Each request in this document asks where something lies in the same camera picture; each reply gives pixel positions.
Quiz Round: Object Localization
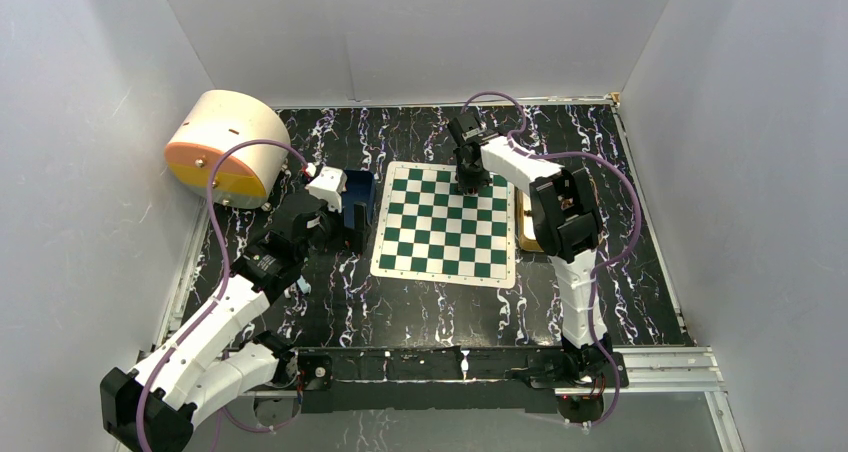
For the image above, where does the blue square tray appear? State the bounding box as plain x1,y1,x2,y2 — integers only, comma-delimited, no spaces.
341,170,376,254

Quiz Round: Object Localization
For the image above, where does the aluminium rail frame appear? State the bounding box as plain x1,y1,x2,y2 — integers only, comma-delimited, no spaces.
618,346,725,393

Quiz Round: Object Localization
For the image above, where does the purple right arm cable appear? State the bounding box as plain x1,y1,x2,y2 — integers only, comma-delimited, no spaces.
460,91,644,430

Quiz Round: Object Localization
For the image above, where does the green white chess board mat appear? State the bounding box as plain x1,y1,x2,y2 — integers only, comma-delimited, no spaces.
370,161,517,289

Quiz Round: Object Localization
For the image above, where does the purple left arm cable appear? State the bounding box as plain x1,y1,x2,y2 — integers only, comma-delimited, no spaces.
135,138,316,452

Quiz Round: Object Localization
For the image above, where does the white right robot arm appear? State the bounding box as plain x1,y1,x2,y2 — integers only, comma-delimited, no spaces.
448,112,606,386

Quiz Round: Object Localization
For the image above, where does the black base frame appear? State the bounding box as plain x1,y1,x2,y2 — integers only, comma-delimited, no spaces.
294,346,629,422

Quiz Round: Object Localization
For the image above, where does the beige rectangular tin tray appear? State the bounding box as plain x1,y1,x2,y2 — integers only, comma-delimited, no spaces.
516,189,543,253

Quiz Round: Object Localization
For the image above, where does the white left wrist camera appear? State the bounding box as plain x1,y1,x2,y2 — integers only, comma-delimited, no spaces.
305,163,347,212

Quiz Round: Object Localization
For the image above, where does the small white blue clip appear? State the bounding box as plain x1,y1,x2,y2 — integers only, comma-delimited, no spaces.
284,276,312,298

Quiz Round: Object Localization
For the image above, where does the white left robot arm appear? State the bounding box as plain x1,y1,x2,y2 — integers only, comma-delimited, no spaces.
100,185,375,451

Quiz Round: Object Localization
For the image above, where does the cream orange cylindrical drum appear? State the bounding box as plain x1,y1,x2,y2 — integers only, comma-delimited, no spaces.
164,89,291,209

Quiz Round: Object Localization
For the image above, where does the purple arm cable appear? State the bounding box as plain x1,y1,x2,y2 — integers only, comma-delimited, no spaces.
460,91,644,430
135,138,316,452

